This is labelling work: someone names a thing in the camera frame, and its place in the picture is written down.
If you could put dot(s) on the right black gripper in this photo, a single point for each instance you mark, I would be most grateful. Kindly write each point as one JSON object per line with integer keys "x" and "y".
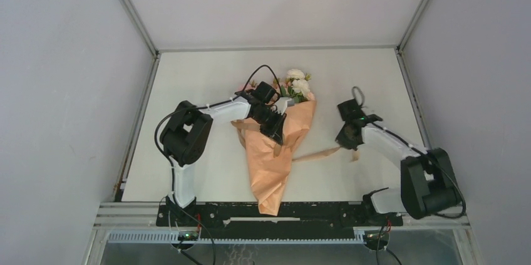
{"x": 344, "y": 141}

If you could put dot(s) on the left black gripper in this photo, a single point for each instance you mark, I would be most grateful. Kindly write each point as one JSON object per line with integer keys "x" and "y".
{"x": 275, "y": 131}

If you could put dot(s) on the tan ribbon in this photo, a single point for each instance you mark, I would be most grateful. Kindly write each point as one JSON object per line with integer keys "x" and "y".
{"x": 319, "y": 154}

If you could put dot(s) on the beige wrapping paper sheet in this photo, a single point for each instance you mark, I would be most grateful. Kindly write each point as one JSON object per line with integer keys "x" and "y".
{"x": 269, "y": 163}

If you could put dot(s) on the white rose stem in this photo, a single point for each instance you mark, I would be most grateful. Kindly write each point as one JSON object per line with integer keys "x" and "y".
{"x": 297, "y": 74}

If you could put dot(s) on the pink rose stem bunch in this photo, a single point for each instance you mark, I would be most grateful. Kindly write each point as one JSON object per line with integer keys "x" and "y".
{"x": 248, "y": 86}

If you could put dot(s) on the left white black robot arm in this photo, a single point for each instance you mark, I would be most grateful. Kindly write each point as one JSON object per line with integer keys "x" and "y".
{"x": 182, "y": 135}

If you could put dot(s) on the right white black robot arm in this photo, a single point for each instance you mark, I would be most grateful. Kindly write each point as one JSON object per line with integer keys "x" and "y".
{"x": 427, "y": 182}

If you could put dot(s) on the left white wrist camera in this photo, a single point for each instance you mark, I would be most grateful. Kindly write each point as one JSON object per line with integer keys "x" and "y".
{"x": 282, "y": 104}

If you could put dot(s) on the white slotted cable duct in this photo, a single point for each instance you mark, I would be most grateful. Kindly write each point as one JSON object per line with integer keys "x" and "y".
{"x": 174, "y": 237}

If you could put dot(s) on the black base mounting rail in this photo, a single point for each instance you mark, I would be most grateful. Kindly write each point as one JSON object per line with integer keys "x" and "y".
{"x": 295, "y": 219}

